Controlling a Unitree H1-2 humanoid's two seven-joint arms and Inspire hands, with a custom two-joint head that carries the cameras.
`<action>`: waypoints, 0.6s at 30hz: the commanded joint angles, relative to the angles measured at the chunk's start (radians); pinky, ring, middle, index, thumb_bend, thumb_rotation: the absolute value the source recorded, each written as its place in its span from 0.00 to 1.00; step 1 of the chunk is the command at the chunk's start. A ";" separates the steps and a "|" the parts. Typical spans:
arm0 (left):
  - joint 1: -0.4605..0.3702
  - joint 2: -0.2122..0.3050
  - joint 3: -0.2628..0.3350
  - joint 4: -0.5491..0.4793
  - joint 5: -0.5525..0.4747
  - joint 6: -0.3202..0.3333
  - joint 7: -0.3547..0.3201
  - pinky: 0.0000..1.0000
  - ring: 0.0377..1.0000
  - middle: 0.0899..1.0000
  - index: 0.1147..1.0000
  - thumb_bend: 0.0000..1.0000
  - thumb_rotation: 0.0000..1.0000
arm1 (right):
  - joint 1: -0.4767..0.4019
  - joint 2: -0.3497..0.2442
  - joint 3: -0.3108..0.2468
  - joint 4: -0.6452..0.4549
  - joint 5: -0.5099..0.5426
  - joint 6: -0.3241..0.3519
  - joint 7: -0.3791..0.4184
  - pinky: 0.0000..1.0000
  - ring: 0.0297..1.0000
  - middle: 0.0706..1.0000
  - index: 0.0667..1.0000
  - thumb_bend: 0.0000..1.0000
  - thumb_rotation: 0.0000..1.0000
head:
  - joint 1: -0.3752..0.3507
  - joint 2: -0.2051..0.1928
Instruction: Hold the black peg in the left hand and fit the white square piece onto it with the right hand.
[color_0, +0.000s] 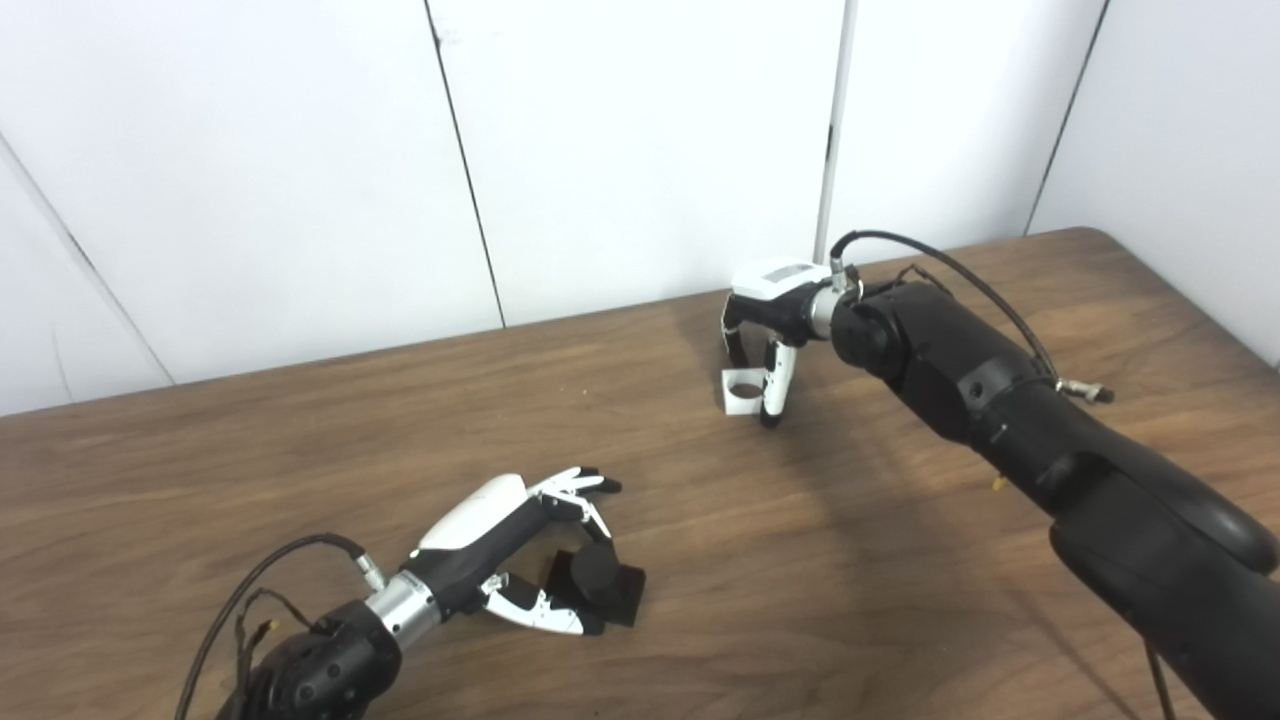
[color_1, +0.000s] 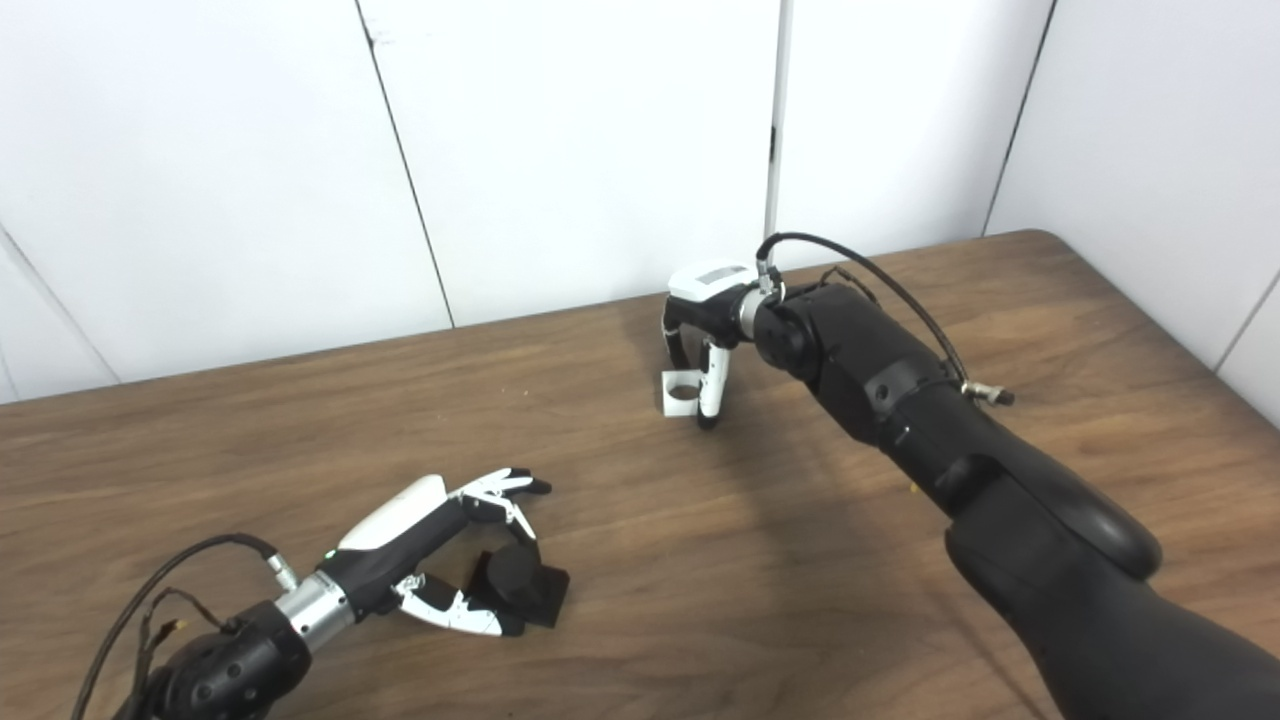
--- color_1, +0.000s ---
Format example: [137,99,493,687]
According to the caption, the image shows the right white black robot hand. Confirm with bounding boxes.
[662,262,761,431]

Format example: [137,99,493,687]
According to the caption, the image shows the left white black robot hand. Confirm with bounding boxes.
[318,468,553,638]

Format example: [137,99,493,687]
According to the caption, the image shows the white square piece with hole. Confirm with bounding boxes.
[660,368,704,419]

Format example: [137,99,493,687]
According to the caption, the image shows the black peg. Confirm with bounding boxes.
[468,540,571,631]

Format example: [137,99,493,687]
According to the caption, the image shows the thin right wrist wires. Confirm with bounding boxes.
[820,264,883,303]

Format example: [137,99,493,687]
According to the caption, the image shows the thin wrist wires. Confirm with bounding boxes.
[820,264,883,303]
[138,588,241,661]

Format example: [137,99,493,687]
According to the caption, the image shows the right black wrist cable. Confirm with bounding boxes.
[755,232,1016,408]

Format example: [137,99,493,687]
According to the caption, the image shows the thin left wrist wires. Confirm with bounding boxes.
[138,588,241,661]

